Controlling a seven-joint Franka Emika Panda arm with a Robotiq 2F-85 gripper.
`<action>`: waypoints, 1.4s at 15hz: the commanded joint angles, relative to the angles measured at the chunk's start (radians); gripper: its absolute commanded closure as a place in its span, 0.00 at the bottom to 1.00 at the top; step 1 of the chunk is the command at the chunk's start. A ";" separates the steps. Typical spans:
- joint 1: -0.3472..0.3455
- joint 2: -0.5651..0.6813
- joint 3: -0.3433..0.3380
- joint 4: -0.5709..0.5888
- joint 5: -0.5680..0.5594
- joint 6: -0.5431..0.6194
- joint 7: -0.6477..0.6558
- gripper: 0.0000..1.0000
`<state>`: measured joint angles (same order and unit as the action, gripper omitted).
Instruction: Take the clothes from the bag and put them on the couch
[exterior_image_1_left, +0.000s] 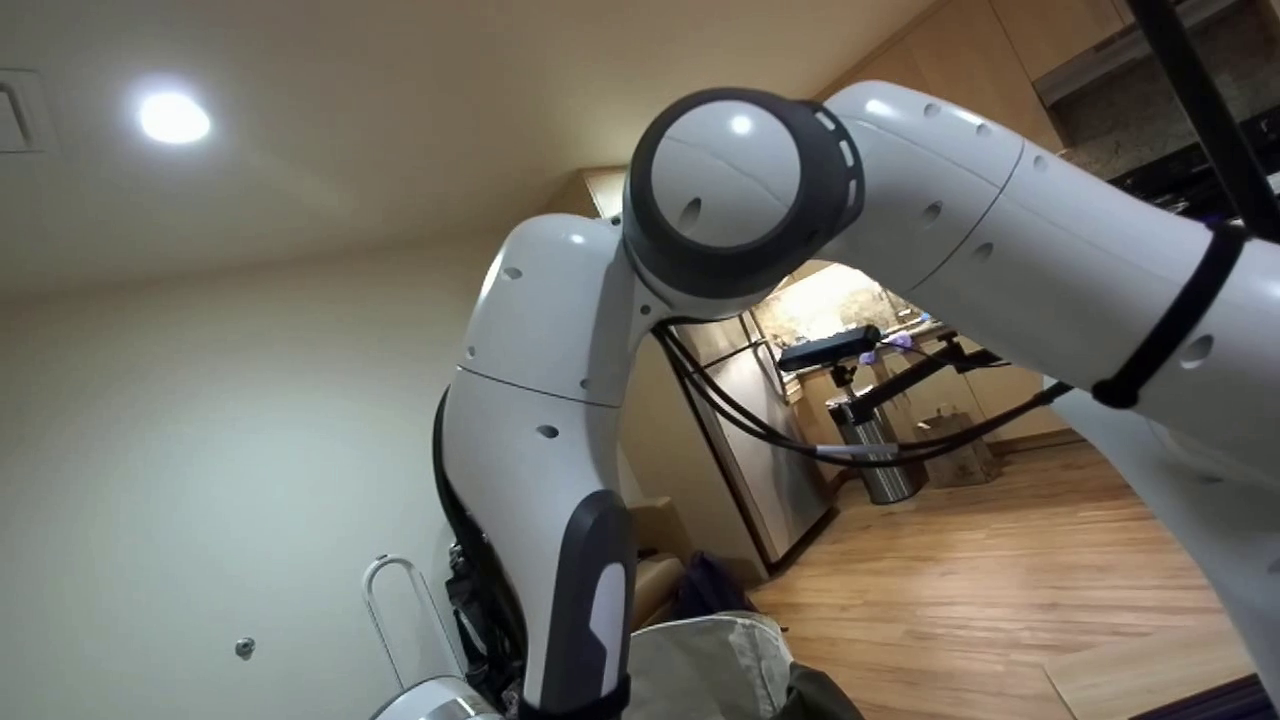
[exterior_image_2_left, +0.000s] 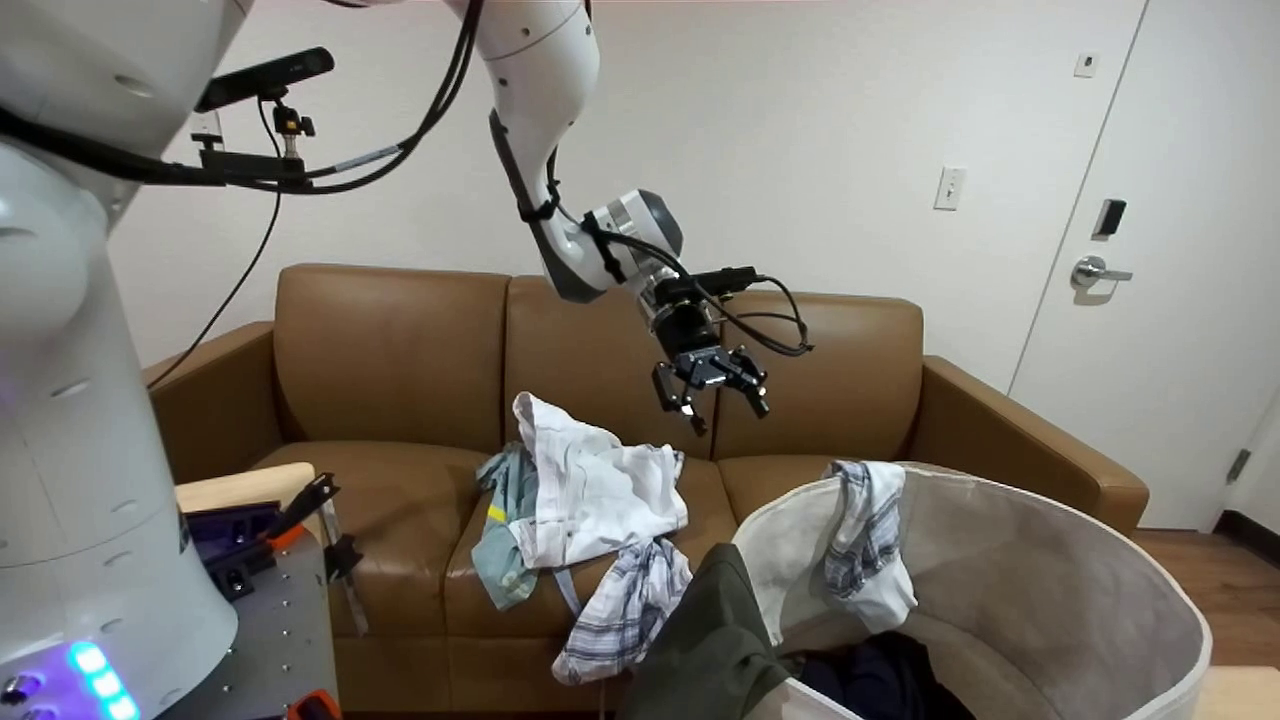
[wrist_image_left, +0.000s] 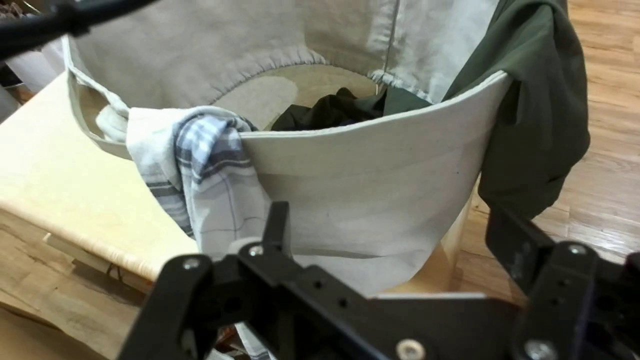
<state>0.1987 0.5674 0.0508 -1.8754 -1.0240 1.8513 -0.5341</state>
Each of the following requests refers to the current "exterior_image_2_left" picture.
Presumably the blue plaid shirt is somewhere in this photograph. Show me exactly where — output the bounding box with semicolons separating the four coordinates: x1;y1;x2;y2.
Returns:
513;393;917;682

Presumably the light blue t-shirt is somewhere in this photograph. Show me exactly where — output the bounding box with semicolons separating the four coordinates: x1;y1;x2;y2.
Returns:
470;442;536;611

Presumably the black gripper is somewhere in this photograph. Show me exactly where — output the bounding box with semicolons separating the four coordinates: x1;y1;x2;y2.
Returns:
642;271;767;437

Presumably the white light switch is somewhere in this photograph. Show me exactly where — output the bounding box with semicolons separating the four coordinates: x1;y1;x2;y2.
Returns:
931;167;965;212

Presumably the black door card reader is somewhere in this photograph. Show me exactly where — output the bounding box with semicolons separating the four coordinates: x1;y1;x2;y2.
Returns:
1091;198;1129;240

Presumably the dark navy garment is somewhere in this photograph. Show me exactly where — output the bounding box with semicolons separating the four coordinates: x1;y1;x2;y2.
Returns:
786;630;975;720

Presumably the grey perforated robot table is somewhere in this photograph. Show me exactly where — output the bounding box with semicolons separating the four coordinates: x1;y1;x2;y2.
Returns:
160;539;342;720

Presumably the brown leather couch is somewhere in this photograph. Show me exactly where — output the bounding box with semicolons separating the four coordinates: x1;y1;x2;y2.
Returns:
152;264;1148;720

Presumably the white fabric laundry bag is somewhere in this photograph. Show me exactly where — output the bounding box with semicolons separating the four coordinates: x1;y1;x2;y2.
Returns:
732;464;1213;720

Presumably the silver door handle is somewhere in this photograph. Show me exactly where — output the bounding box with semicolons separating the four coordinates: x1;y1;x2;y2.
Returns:
1068;255;1124;296

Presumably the black camera on mount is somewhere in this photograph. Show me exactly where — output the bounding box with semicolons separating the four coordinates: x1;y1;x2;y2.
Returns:
194;47;335;188

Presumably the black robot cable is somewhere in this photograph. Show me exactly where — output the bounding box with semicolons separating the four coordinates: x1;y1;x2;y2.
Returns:
0;0;816;393

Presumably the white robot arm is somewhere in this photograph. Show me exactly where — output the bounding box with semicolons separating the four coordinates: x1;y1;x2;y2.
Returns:
0;0;681;720

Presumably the dark green garment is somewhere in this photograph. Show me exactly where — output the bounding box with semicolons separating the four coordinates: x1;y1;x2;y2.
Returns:
614;544;786;720

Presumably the beige block on table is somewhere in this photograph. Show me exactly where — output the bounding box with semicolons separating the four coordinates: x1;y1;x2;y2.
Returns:
176;461;316;512

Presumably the white door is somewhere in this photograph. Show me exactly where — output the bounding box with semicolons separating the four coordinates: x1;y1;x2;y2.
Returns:
1013;0;1280;526

